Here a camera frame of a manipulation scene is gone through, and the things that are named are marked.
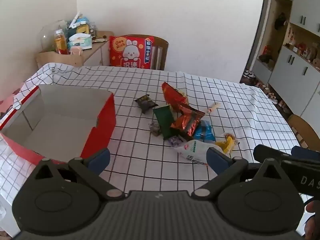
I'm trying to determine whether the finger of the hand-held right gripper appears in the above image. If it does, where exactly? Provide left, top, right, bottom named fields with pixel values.
left=254, top=144, right=292, bottom=165
left=291, top=145, right=320, bottom=159

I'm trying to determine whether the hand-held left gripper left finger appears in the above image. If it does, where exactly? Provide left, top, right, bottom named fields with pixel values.
left=32, top=148, right=125, bottom=202

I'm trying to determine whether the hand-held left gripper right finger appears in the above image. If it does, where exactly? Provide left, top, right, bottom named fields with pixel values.
left=192, top=147, right=293, bottom=201

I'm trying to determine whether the yellow snack packet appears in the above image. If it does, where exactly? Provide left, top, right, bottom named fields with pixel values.
left=215, top=133, right=239, bottom=154

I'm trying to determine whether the white snack packet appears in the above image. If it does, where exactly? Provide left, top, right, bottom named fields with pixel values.
left=174, top=140, right=225, bottom=167

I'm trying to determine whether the blue snack packet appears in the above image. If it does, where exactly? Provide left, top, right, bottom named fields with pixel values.
left=192, top=120, right=217, bottom=143

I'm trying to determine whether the red cardboard box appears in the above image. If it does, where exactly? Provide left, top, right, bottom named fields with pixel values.
left=0, top=84, right=117, bottom=165

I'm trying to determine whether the purple candy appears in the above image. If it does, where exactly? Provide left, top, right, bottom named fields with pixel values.
left=168, top=135, right=183, bottom=147

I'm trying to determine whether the red orange foil packet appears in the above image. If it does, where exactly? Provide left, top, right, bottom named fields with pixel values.
left=171, top=106, right=205, bottom=143

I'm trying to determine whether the small grey candy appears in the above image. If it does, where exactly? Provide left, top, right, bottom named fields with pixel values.
left=149, top=120, right=162, bottom=137

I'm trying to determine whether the dark green snack packet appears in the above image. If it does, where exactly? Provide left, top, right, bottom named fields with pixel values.
left=153, top=106, right=177, bottom=140

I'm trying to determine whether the person's right hand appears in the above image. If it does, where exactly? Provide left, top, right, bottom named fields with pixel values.
left=304, top=201, right=320, bottom=240

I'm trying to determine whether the wooden chair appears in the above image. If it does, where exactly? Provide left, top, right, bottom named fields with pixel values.
left=287, top=114, right=320, bottom=150
left=122, top=34, right=169, bottom=71

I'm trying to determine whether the white checked tablecloth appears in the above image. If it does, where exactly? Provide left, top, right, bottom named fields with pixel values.
left=0, top=62, right=320, bottom=235

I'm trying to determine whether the sausage stick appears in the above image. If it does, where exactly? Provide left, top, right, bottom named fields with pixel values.
left=206, top=102, right=221, bottom=114

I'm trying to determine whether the black snack packet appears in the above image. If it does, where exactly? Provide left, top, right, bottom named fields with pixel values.
left=134, top=94, right=158, bottom=114

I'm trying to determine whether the large red chips bag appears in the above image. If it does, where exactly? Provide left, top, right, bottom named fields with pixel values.
left=161, top=82, right=190, bottom=113

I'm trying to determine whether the light wooden side cabinet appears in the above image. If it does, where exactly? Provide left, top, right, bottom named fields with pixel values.
left=36, top=31, right=114, bottom=68

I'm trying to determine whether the pink cloth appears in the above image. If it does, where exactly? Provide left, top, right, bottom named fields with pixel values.
left=0, top=89, right=20, bottom=117

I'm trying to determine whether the red rabbit print cushion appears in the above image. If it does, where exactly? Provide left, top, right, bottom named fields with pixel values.
left=109, top=35, right=155, bottom=69

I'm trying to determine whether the white green tissue pack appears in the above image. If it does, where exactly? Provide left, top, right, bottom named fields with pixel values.
left=67, top=33, right=93, bottom=50

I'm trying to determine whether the orange drink bottle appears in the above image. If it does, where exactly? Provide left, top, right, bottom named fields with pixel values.
left=54, top=29, right=68, bottom=55

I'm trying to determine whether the dark hanging bag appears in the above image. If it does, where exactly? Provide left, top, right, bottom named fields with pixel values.
left=274, top=12, right=288, bottom=30

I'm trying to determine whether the yellow and dark box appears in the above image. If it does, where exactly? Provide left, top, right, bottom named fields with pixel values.
left=68, top=20, right=92, bottom=37

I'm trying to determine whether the clear glass dome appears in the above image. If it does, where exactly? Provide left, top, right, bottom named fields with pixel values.
left=37, top=19, right=69, bottom=53

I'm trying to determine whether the white tube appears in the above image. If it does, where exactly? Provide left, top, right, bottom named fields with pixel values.
left=69, top=11, right=82, bottom=29

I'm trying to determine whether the grey wall cabinet unit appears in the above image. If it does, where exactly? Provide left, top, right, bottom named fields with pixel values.
left=251, top=0, right=320, bottom=117

